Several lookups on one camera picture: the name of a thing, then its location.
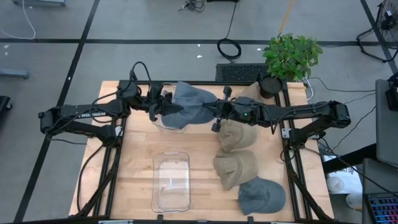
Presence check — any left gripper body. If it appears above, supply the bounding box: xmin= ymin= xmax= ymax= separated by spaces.
xmin=138 ymin=85 xmax=164 ymax=122

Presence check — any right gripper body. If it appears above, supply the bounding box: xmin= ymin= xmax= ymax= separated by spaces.
xmin=211 ymin=86 xmax=239 ymax=132

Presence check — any grey baseball cap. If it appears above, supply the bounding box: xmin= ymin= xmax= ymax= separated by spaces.
xmin=160 ymin=81 xmax=218 ymax=130
xmin=238 ymin=175 xmax=287 ymax=216

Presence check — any beige baseball cap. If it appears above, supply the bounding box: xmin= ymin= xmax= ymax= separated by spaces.
xmin=213 ymin=149 xmax=259 ymax=191
xmin=217 ymin=119 xmax=259 ymax=153

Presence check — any clear plastic bin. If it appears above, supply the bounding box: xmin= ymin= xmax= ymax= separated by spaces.
xmin=150 ymin=151 xmax=192 ymax=213
xmin=151 ymin=81 xmax=187 ymax=134

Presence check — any black perforated floor mat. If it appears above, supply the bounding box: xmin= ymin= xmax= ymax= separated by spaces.
xmin=215 ymin=63 xmax=270 ymax=83

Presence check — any black plant pot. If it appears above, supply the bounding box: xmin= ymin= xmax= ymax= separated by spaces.
xmin=259 ymin=75 xmax=284 ymax=100

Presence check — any green leafy plant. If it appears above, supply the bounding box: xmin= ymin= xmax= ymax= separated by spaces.
xmin=262 ymin=33 xmax=323 ymax=82

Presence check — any yellow pole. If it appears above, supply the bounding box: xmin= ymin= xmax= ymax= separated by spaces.
xmin=277 ymin=0 xmax=295 ymax=37

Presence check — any white paper cup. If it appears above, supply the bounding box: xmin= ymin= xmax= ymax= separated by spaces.
xmin=326 ymin=175 xmax=345 ymax=194

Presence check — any grey table foot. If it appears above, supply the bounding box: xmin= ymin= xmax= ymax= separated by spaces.
xmin=0 ymin=68 xmax=30 ymax=79

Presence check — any black desk device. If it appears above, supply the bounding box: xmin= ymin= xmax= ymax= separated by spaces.
xmin=385 ymin=73 xmax=398 ymax=112

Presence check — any black floor fan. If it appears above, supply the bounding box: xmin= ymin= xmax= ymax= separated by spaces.
xmin=356 ymin=0 xmax=398 ymax=63

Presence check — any laptop with rainbow keyboard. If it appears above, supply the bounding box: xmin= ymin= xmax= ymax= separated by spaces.
xmin=362 ymin=157 xmax=398 ymax=224

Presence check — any black aluminium table frame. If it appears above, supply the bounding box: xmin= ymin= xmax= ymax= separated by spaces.
xmin=74 ymin=79 xmax=335 ymax=224

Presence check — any coiled black cable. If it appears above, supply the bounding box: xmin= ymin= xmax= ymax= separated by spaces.
xmin=216 ymin=1 xmax=243 ymax=63

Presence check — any black cable bundle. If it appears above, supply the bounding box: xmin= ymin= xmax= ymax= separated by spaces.
xmin=178 ymin=0 xmax=206 ymax=13

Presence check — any thin black floor cable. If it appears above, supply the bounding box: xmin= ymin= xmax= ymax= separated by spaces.
xmin=307 ymin=76 xmax=377 ymax=93

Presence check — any white floor cable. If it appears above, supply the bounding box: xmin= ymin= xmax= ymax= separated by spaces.
xmin=0 ymin=0 xmax=37 ymax=40

